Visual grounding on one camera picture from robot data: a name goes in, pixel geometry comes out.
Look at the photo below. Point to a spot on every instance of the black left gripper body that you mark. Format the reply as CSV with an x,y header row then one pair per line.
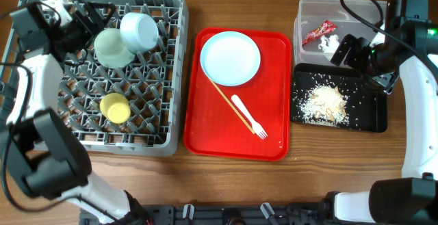
x,y
75,35

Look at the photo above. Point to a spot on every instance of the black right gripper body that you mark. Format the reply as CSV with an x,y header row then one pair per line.
x,y
367,60

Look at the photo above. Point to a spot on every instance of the green bowl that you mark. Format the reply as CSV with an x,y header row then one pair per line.
x,y
110,50

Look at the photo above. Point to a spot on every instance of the light blue bowl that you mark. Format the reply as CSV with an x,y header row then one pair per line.
x,y
139,32

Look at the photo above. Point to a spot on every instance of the yellow plastic cup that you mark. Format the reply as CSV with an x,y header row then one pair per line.
x,y
115,107

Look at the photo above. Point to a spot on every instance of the light blue plate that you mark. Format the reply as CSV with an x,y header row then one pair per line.
x,y
230,58

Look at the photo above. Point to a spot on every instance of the white plastic fork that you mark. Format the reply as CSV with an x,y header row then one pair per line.
x,y
256,127

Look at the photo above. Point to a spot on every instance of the wooden chopstick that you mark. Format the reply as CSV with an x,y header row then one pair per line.
x,y
232,106

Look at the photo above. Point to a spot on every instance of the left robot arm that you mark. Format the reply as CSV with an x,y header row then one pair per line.
x,y
38,150

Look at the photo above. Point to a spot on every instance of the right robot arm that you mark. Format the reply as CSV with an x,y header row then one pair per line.
x,y
404,48

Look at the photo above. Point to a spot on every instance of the clear plastic waste bin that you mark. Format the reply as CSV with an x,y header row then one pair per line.
x,y
311,14

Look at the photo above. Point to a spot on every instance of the black food waste tray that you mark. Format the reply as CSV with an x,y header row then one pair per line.
x,y
367,110

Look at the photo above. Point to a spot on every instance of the grey dishwasher rack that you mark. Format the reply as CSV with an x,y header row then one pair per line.
x,y
151,84

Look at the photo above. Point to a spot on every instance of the crumpled white tissue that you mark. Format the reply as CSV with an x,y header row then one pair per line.
x,y
329,44

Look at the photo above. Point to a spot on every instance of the red snack wrapper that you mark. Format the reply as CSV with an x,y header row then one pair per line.
x,y
326,27

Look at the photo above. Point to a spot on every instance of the rice and food scraps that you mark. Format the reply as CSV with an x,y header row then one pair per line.
x,y
324,105

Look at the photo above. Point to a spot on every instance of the red serving tray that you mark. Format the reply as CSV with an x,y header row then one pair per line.
x,y
213,128

